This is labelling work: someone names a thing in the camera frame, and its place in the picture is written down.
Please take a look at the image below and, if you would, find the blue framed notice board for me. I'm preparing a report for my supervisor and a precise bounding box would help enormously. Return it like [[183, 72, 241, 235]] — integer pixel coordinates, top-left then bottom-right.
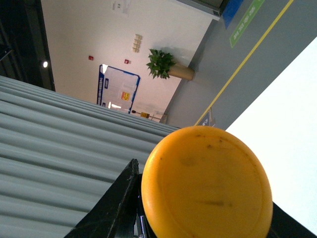
[[97, 64, 140, 114]]

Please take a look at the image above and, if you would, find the grey corrugated curtain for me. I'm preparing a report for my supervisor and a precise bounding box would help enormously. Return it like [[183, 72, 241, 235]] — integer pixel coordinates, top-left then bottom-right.
[[0, 77, 175, 238]]

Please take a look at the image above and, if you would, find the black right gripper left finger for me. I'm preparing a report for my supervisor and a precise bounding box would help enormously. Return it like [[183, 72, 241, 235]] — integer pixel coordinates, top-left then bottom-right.
[[66, 159, 139, 238]]

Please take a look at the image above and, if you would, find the potted green plant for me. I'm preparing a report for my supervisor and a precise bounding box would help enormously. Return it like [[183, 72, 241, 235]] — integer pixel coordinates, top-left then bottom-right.
[[146, 49, 195, 81]]

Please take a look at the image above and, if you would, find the yellow push button switch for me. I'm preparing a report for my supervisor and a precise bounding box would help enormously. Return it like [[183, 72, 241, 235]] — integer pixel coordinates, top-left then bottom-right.
[[141, 126, 273, 238]]

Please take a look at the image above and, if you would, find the white wall switch panel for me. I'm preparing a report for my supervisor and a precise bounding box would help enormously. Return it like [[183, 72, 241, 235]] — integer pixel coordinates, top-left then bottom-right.
[[132, 34, 143, 53]]

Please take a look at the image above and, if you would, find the small yellow warning sign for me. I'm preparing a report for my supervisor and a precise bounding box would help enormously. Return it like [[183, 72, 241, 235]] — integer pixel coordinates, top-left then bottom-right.
[[140, 112, 150, 119]]

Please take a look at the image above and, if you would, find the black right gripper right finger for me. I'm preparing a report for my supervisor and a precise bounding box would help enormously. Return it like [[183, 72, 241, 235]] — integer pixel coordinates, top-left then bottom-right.
[[268, 203, 317, 238]]

